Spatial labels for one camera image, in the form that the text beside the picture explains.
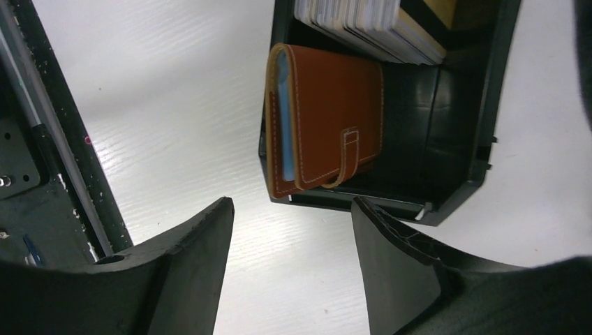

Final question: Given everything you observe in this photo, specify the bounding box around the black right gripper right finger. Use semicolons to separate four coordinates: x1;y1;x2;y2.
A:
351;198;591;334

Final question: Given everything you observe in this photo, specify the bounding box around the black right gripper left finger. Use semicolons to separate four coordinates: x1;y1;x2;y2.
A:
1;197;235;334

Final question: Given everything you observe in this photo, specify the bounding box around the brown leather card holder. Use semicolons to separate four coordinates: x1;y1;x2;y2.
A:
265;43;385;199

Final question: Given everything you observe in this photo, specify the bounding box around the white card stack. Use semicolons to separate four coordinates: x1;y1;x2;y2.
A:
293;0;457;65

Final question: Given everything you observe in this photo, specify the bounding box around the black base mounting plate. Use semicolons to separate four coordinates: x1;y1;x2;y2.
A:
1;1;133;268

